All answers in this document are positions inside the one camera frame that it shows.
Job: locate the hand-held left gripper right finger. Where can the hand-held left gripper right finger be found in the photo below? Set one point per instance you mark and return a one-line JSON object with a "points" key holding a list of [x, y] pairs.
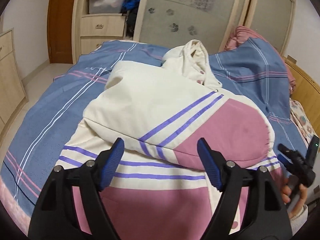
{"points": [[210, 160]]}

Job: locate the frosted plain sliding door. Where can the frosted plain sliding door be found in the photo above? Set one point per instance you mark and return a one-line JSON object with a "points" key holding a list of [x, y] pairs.
{"points": [[272, 17]]}

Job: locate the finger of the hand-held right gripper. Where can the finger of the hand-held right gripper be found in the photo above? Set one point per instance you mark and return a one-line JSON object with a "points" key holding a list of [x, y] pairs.
{"points": [[287, 150], [283, 160]]}

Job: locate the brown wooden door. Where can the brown wooden door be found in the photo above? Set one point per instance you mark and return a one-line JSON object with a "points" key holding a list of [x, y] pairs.
{"points": [[62, 30]]}

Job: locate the light wood wardrobe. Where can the light wood wardrobe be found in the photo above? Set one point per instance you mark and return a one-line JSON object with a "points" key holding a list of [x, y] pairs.
{"points": [[77, 17]]}

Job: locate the blue clothes pile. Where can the blue clothes pile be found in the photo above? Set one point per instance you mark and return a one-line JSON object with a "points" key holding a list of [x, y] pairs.
{"points": [[131, 1]]}

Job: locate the clear plastic storage box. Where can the clear plastic storage box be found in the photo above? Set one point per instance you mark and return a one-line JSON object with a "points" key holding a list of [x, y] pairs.
{"points": [[105, 3]]}

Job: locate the light wood cabinet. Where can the light wood cabinet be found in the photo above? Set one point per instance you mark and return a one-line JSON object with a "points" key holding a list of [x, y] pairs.
{"points": [[10, 80]]}

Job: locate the pink comforter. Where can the pink comforter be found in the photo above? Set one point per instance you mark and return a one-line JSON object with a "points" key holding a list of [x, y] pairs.
{"points": [[241, 35]]}

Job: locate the wardrobe drawer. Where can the wardrobe drawer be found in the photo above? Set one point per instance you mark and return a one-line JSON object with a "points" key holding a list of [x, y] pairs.
{"points": [[100, 26], [90, 45]]}

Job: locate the blue plaid bed sheet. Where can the blue plaid bed sheet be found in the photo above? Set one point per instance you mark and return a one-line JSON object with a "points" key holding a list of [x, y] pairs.
{"points": [[50, 110]]}

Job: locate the white pink hooded jacket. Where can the white pink hooded jacket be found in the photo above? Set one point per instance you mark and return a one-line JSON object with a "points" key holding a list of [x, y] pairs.
{"points": [[150, 105]]}

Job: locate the person's right hand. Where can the person's right hand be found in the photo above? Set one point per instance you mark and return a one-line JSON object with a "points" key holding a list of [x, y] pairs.
{"points": [[286, 192]]}

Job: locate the person's right forearm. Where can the person's right forearm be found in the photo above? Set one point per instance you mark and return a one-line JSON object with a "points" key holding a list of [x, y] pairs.
{"points": [[300, 220]]}

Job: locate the black clothes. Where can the black clothes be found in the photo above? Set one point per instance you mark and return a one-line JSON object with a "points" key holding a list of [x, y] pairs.
{"points": [[131, 25]]}

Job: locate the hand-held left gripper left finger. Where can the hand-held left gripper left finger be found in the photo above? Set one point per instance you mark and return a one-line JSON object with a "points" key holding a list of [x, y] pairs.
{"points": [[112, 162]]}

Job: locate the wooden headboard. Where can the wooden headboard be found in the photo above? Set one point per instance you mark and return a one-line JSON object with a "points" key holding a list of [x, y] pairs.
{"points": [[305, 85]]}

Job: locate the frosted floral sliding door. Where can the frosted floral sliding door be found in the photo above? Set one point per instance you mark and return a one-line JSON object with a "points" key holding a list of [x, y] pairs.
{"points": [[187, 17]]}

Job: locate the floral pillow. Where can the floral pillow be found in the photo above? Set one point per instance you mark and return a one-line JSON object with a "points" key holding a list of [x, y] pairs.
{"points": [[300, 120]]}

